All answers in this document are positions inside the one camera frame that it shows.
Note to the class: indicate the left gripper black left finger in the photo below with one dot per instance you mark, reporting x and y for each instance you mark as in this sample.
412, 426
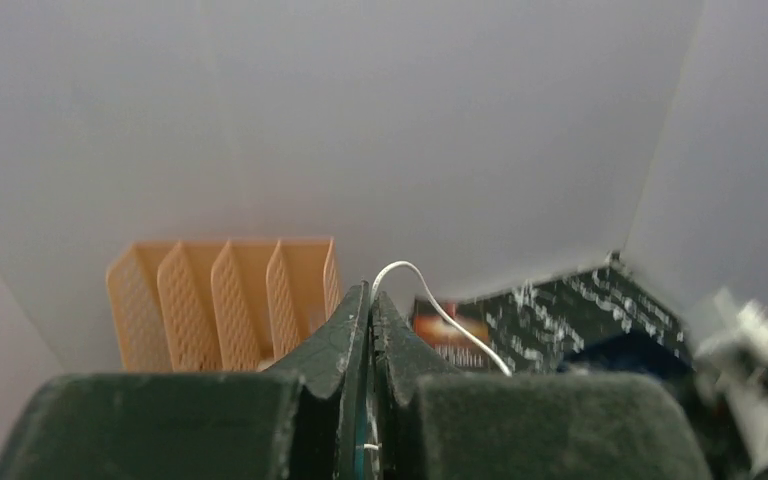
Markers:
301, 418

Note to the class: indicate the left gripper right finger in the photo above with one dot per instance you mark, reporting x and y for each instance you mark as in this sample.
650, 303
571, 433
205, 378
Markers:
438, 422

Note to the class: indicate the dark book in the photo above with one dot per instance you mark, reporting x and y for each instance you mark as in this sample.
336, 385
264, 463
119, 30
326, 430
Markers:
447, 341

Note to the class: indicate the pink plastic file organizer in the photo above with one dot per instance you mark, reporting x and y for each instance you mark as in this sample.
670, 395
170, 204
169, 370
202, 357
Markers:
232, 304

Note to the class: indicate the navy blue square tray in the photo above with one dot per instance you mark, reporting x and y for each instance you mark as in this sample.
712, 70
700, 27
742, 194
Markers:
635, 352

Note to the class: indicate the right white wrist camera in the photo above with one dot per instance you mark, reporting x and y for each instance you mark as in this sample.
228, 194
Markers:
731, 361

